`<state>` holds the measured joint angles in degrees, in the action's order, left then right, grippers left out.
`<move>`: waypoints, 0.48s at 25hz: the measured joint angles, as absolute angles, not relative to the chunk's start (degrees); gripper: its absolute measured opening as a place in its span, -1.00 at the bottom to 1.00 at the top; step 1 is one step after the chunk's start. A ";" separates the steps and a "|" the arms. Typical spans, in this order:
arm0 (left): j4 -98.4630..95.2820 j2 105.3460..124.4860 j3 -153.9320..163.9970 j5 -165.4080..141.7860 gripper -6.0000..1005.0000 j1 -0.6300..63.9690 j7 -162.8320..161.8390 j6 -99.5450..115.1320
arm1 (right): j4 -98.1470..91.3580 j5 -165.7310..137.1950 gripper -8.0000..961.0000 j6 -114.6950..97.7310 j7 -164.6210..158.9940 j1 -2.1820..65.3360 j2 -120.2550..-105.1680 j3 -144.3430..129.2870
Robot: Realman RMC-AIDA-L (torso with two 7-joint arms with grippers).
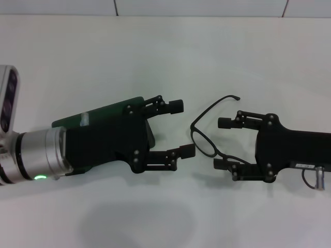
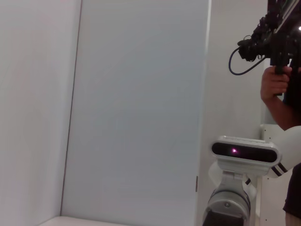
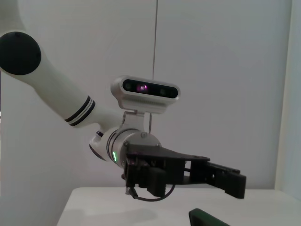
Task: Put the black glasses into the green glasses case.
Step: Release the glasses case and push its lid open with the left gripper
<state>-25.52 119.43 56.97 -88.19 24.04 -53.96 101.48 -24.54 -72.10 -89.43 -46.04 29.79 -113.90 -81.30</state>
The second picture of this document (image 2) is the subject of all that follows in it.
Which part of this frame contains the person's body in dark shirt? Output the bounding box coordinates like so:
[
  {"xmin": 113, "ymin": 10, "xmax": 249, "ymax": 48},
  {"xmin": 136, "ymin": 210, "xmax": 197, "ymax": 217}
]
[{"xmin": 282, "ymin": 58, "xmax": 301, "ymax": 226}]

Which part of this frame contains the person's hand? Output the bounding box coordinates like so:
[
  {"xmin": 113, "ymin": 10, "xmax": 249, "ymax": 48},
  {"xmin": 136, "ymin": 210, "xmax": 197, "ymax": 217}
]
[{"xmin": 260, "ymin": 65, "xmax": 293, "ymax": 104}]

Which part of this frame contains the black teleoperation handle device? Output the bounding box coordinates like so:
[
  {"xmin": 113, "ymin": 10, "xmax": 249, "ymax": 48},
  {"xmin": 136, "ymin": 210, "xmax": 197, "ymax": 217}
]
[{"xmin": 237, "ymin": 0, "xmax": 301, "ymax": 96}]

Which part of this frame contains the person's forearm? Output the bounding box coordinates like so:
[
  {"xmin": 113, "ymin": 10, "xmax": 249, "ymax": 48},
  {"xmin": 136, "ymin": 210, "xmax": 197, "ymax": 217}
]
[{"xmin": 262, "ymin": 93, "xmax": 301, "ymax": 132}]

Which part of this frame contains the white robot head camera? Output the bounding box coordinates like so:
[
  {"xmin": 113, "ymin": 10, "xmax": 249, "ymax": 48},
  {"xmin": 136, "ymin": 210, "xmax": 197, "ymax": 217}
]
[{"xmin": 211, "ymin": 135, "xmax": 282, "ymax": 176}]

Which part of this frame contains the white shelf unit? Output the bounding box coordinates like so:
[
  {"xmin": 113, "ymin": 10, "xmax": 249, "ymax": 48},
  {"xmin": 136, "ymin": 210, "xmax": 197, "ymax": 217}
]
[{"xmin": 259, "ymin": 123, "xmax": 290, "ymax": 226}]

